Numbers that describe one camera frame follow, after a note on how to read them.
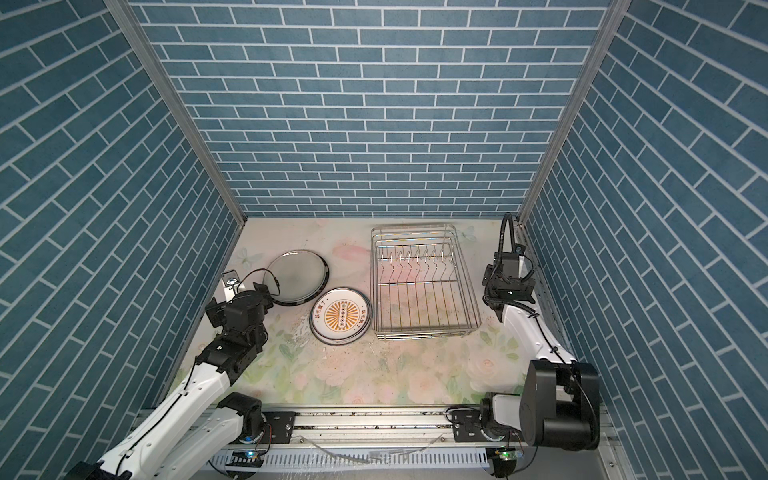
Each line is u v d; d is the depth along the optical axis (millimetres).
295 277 1009
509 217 1257
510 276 665
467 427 735
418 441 723
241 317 576
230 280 646
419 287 983
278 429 727
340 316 912
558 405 412
